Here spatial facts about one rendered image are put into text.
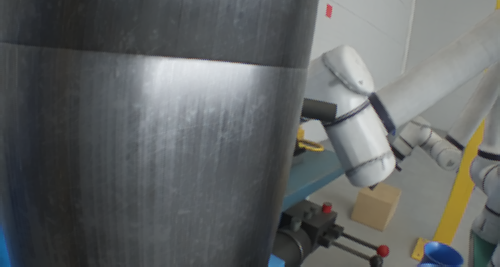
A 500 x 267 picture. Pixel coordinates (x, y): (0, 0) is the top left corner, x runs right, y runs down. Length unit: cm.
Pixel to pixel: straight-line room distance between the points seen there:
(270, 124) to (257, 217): 5
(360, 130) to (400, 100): 17
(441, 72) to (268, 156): 52
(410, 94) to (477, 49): 17
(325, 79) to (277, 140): 32
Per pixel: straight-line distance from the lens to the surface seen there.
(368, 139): 49
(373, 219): 309
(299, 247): 78
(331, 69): 47
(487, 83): 127
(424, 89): 64
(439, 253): 246
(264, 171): 16
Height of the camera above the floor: 142
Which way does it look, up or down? 14 degrees down
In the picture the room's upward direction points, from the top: 9 degrees clockwise
